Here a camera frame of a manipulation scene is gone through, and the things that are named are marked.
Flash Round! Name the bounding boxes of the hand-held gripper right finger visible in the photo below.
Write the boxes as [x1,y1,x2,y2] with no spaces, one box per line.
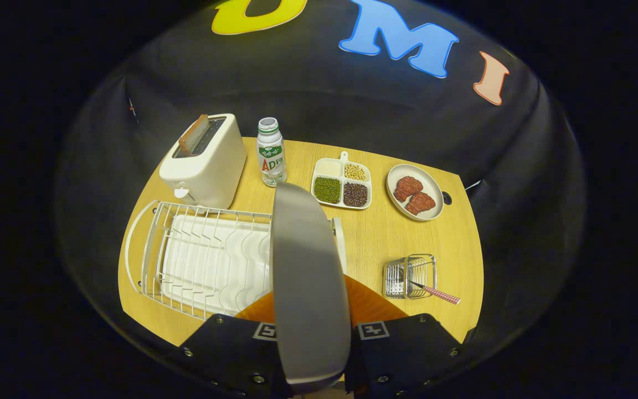
[344,274,466,398]

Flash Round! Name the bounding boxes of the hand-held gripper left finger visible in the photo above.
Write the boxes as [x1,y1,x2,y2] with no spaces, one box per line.
[178,291,293,399]

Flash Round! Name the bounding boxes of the red checked handle spoon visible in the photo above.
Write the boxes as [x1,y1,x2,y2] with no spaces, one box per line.
[409,280,461,305]

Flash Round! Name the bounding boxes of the metal wire basket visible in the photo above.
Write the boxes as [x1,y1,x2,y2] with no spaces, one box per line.
[383,254,438,300]

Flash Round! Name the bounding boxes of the beige round plate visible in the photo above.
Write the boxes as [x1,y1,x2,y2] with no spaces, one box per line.
[270,182,352,387]

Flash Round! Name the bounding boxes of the white wire dish rack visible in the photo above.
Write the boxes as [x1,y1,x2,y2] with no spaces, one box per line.
[124,199,347,321]

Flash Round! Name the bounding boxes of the beige dish with meat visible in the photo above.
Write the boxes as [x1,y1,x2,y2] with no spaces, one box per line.
[387,164,445,222]

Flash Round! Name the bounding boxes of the white ribbed drain tray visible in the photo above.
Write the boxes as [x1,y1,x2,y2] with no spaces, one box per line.
[161,214,272,316]

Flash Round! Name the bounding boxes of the red meat patty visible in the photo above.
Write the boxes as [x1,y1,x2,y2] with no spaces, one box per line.
[405,192,436,216]
[393,176,424,202]

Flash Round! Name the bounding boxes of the dark red beans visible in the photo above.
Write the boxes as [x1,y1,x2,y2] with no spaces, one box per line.
[343,182,369,208]

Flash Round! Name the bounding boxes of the green mung beans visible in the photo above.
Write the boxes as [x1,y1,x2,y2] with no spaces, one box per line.
[314,177,342,204]

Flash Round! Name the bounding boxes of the white toaster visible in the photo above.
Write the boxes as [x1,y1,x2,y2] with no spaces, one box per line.
[159,114,248,210]

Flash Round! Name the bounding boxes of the white divided tray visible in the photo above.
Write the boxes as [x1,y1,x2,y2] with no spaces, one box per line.
[311,151,373,210]

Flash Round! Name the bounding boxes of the white drink bottle green label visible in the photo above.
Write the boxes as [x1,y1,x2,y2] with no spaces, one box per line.
[256,117,288,187]

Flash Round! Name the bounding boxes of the toast slice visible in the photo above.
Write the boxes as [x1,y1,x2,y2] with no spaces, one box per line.
[178,114,210,156]

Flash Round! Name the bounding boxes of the black backdrop cloth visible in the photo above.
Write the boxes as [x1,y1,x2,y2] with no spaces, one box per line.
[56,0,585,383]

